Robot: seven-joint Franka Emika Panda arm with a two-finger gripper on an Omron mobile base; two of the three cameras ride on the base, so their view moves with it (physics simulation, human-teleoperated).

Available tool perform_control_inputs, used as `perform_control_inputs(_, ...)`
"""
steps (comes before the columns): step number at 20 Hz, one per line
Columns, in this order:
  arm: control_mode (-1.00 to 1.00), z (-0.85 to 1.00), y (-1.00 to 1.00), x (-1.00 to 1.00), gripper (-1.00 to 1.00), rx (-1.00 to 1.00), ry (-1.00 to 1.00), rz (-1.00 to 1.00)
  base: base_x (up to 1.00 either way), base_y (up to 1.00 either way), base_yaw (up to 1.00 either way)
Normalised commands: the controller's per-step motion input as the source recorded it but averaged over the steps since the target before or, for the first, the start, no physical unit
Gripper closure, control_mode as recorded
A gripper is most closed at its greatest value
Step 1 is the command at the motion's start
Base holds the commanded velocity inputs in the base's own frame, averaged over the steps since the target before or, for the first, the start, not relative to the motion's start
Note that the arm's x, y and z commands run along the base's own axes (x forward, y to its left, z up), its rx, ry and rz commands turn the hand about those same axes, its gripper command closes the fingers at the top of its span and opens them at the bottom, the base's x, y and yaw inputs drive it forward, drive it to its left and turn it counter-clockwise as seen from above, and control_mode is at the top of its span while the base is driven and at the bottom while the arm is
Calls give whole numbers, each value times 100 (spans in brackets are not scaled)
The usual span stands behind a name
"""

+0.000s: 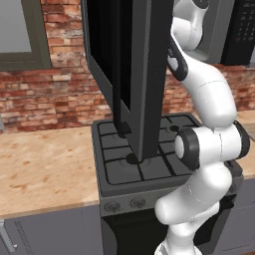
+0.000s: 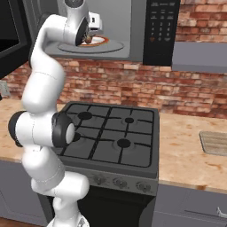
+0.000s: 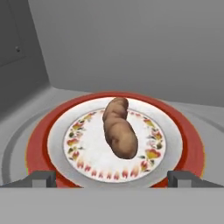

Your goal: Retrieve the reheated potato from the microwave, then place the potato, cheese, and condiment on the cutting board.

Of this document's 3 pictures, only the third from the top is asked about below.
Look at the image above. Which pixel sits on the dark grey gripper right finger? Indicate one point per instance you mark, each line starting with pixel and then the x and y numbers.
pixel 179 178

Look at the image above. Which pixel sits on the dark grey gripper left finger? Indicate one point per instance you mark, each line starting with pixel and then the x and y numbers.
pixel 43 178

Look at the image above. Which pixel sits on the brown potato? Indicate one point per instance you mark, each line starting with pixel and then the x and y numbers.
pixel 120 131

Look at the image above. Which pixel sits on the grey microwave oven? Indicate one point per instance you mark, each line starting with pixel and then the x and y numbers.
pixel 116 46

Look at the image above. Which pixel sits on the red-rimmed floral plate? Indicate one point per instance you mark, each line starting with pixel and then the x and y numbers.
pixel 87 145

